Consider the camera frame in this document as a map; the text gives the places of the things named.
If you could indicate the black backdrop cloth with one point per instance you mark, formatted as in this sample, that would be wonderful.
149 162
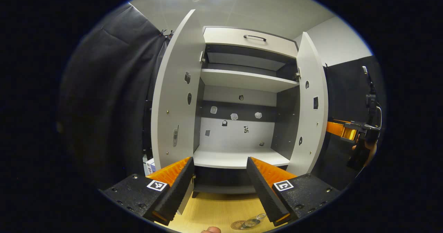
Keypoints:
104 105
346 94

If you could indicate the white cabinet door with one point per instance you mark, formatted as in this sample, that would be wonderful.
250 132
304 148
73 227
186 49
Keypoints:
311 122
173 105

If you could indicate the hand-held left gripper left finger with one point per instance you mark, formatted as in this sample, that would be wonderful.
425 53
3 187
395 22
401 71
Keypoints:
178 191

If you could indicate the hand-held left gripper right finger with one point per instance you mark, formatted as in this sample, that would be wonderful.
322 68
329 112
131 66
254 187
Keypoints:
261 191

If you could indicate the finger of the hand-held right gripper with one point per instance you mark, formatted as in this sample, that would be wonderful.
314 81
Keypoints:
335 129

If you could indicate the metal door hinge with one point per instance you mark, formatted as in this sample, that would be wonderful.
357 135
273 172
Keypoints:
202 57
297 74

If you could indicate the white grey cabinet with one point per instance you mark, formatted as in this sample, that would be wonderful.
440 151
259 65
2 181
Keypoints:
235 139

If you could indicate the round brown coaster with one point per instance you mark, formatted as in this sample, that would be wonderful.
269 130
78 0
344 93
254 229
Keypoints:
236 225

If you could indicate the white blue box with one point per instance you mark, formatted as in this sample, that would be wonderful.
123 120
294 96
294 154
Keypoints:
150 166

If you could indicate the white cabinet shelf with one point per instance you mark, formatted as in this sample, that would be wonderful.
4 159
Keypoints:
249 80

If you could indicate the clear plastic bottle green label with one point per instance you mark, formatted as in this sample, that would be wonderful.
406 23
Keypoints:
252 222

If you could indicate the black camera stand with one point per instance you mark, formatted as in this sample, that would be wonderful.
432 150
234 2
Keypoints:
371 101

